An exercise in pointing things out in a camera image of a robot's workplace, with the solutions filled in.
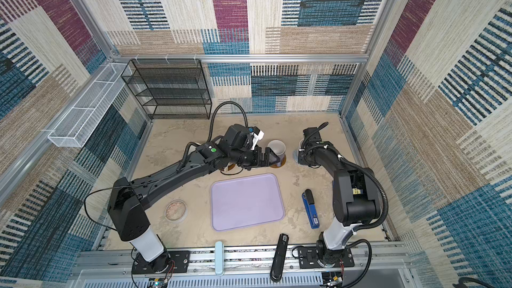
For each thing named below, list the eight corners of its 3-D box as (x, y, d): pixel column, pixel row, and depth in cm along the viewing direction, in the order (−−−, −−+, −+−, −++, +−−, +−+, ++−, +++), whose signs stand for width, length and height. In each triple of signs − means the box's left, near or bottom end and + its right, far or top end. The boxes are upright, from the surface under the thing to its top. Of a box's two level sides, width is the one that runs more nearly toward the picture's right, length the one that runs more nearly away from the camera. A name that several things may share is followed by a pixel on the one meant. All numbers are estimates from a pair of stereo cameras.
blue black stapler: (311, 229, 82) (313, 225, 78) (301, 194, 92) (303, 189, 88) (319, 228, 83) (322, 224, 79) (308, 193, 92) (310, 188, 88)
